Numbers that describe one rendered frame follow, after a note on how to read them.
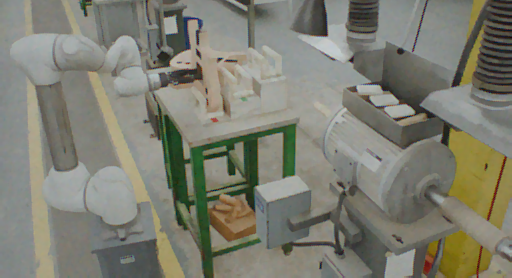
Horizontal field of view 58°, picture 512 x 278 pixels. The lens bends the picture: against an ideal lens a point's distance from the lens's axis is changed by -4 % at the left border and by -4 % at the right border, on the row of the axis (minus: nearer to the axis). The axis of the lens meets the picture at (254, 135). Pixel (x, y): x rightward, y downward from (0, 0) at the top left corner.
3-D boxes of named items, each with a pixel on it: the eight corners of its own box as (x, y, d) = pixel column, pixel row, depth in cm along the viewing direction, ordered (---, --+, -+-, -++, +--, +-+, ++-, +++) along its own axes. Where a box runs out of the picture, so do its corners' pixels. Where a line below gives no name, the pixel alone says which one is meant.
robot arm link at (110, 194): (131, 227, 193) (122, 183, 183) (90, 224, 195) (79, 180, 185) (143, 203, 208) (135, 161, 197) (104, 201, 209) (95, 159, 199)
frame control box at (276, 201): (343, 270, 156) (350, 208, 143) (286, 291, 148) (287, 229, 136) (307, 227, 176) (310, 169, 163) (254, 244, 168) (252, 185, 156)
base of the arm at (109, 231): (101, 247, 191) (98, 237, 188) (100, 215, 209) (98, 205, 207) (145, 239, 195) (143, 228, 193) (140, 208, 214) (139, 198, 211)
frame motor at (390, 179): (454, 215, 139) (472, 140, 127) (382, 242, 130) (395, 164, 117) (373, 152, 172) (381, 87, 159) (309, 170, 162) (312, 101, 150)
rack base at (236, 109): (261, 114, 243) (261, 98, 238) (231, 120, 237) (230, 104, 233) (241, 94, 265) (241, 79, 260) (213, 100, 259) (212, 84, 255)
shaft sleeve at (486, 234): (512, 242, 110) (507, 232, 107) (496, 259, 110) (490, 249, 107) (458, 202, 124) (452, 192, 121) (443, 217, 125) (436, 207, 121)
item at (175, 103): (296, 233, 276) (300, 117, 239) (201, 263, 256) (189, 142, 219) (252, 179, 326) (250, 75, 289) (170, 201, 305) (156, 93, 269)
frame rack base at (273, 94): (287, 109, 247) (288, 78, 239) (261, 114, 242) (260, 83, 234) (265, 90, 269) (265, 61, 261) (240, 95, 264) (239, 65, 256)
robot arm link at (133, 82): (150, 89, 220) (144, 63, 222) (116, 95, 215) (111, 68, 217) (148, 96, 230) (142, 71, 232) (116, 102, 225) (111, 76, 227)
